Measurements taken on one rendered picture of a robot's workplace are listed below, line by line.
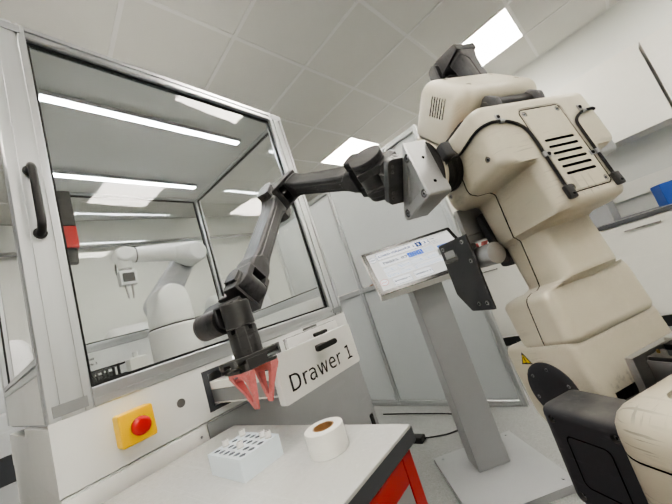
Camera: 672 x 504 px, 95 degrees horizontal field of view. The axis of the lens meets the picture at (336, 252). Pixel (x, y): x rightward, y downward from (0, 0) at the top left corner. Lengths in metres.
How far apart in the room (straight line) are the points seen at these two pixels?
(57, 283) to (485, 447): 1.76
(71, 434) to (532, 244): 1.01
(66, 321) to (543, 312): 1.00
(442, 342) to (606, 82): 2.95
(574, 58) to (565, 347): 3.94
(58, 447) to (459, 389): 1.48
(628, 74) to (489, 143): 3.36
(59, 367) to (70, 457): 0.19
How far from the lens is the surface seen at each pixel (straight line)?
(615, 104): 3.87
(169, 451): 1.00
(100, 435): 0.95
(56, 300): 0.96
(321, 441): 0.59
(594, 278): 0.72
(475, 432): 1.83
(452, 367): 1.72
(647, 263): 3.45
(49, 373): 0.94
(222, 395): 0.99
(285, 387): 0.75
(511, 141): 0.62
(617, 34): 4.43
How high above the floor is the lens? 1.00
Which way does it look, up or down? 9 degrees up
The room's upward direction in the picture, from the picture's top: 18 degrees counter-clockwise
